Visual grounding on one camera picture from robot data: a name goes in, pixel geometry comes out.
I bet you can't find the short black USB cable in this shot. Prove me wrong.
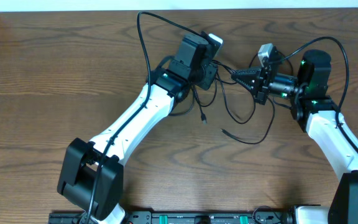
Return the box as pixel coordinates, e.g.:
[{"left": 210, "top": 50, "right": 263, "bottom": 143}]
[{"left": 168, "top": 58, "right": 239, "bottom": 125}]

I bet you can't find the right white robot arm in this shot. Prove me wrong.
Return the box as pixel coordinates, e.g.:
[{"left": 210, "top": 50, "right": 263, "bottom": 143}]
[{"left": 231, "top": 44, "right": 358, "bottom": 223}]

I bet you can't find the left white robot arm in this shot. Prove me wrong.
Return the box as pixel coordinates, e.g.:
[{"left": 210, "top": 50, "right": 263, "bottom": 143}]
[{"left": 57, "top": 32, "right": 223, "bottom": 223}]

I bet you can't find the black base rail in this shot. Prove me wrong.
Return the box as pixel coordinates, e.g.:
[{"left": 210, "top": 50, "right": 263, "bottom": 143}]
[{"left": 48, "top": 205, "right": 329, "bottom": 224}]

